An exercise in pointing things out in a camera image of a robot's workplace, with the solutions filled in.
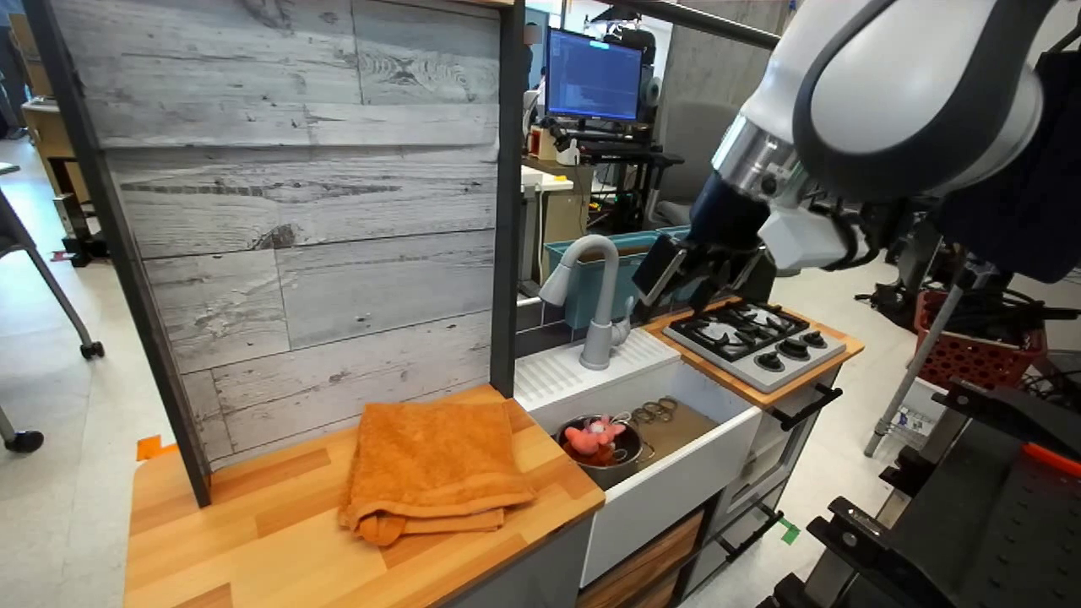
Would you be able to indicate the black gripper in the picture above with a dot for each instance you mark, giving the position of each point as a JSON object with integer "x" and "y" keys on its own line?
{"x": 726, "y": 231}

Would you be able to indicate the pink plush toy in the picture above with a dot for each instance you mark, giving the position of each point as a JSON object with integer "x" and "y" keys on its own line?
{"x": 597, "y": 438}

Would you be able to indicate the orange towel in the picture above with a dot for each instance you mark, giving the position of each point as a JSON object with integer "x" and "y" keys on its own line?
{"x": 427, "y": 473}

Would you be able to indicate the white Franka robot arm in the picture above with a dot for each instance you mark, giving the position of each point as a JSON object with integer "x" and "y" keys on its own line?
{"x": 900, "y": 103}

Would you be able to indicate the black stove grate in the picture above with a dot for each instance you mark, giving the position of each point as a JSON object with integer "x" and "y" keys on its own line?
{"x": 739, "y": 328}

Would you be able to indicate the black stove knob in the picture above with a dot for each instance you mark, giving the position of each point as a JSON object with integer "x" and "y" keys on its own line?
{"x": 795, "y": 348}
{"x": 767, "y": 364}
{"x": 811, "y": 338}

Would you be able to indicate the grey stove panel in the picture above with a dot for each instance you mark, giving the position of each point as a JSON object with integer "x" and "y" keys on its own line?
{"x": 811, "y": 366}

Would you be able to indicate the white toy sink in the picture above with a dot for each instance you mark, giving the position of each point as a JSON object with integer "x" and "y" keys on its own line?
{"x": 664, "y": 485}

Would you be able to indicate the short teal planter box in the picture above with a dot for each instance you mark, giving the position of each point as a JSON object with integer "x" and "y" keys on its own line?
{"x": 628, "y": 255}

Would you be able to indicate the grey toy faucet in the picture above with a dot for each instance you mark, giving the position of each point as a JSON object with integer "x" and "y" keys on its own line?
{"x": 597, "y": 338}

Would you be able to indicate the bunch of metal rings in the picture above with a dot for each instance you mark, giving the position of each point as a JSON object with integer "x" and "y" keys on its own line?
{"x": 654, "y": 410}

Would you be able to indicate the dark office desk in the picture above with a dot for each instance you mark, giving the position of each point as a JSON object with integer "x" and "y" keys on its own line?
{"x": 609, "y": 153}

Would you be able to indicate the grey office chair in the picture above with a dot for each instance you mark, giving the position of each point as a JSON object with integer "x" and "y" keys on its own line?
{"x": 688, "y": 122}

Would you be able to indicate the steel bowl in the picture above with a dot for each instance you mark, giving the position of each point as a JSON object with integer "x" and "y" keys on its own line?
{"x": 628, "y": 449}

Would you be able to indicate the computer monitor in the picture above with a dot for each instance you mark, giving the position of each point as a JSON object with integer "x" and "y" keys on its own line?
{"x": 592, "y": 72}

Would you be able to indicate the green floor tape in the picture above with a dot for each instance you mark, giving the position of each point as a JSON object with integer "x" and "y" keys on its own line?
{"x": 787, "y": 533}

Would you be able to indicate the person in grey shirt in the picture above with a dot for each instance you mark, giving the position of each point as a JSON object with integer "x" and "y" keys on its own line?
{"x": 529, "y": 55}

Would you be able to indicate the red crate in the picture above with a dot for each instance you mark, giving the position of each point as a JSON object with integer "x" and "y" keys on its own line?
{"x": 981, "y": 359}

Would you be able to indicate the black robot cart base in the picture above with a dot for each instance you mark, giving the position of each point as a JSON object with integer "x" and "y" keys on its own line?
{"x": 991, "y": 528}

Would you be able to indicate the grey wood plank panel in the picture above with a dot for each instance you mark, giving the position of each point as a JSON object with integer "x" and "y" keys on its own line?
{"x": 291, "y": 204}

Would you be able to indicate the orange floor tape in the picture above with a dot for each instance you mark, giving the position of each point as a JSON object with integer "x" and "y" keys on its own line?
{"x": 151, "y": 446}

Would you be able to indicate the black metal frame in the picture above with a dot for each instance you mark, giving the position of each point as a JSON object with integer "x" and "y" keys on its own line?
{"x": 509, "y": 223}

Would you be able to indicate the metal camera stand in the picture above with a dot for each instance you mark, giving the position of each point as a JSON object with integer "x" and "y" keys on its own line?
{"x": 900, "y": 399}

